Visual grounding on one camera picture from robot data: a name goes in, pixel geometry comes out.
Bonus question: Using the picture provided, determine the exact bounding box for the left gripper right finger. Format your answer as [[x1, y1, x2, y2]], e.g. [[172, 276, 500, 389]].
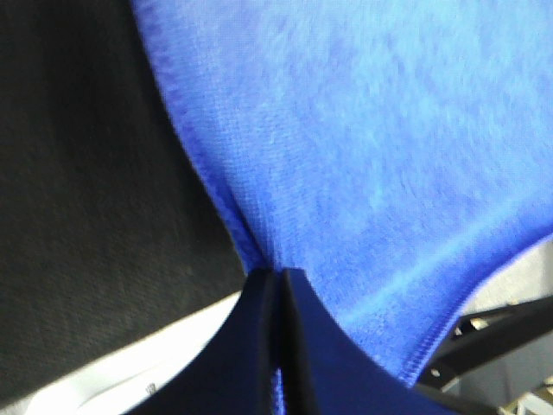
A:
[[280, 269, 488, 415]]

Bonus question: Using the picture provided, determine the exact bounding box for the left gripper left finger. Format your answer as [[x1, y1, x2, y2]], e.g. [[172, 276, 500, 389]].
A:
[[140, 270, 277, 414]]

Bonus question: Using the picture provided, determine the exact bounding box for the blue microfiber towel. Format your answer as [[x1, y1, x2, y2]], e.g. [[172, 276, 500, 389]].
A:
[[129, 0, 553, 388]]

